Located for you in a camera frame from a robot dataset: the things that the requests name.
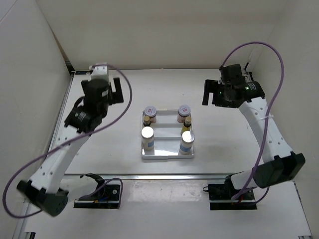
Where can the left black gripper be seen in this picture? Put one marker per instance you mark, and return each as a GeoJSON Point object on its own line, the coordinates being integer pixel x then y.
{"type": "Point", "coordinates": [116, 97]}

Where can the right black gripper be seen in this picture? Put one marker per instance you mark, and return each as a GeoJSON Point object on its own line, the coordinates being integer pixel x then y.
{"type": "Point", "coordinates": [211, 86]}

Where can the yellow label bottle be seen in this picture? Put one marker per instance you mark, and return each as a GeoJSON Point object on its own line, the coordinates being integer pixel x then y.
{"type": "Point", "coordinates": [146, 121]}
{"type": "Point", "coordinates": [186, 125]}

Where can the blue label shaker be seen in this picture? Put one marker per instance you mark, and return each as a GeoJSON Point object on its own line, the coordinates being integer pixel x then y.
{"type": "Point", "coordinates": [147, 134]}
{"type": "Point", "coordinates": [186, 143]}

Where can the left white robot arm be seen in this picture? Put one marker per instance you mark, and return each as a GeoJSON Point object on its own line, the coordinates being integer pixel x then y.
{"type": "Point", "coordinates": [44, 188]}

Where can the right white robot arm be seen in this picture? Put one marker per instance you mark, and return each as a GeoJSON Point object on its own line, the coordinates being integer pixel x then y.
{"type": "Point", "coordinates": [276, 162]}

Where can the white divided tray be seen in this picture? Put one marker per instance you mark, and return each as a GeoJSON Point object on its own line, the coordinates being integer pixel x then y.
{"type": "Point", "coordinates": [167, 137]}

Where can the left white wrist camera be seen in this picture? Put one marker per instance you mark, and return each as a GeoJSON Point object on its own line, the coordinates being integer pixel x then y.
{"type": "Point", "coordinates": [99, 71]}

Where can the aluminium front rail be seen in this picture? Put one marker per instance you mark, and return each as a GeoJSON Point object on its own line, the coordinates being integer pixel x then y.
{"type": "Point", "coordinates": [179, 176]}

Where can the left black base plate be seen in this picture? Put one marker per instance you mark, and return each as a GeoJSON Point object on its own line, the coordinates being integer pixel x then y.
{"type": "Point", "coordinates": [108, 197]}

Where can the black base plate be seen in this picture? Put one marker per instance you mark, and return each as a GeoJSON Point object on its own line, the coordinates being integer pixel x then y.
{"type": "Point", "coordinates": [108, 197]}
{"type": "Point", "coordinates": [220, 200]}

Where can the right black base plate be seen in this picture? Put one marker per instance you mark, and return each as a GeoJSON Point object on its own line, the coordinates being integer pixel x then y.
{"type": "Point", "coordinates": [220, 200]}

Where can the aluminium left rail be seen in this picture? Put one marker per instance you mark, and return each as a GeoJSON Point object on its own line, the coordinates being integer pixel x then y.
{"type": "Point", "coordinates": [26, 207]}

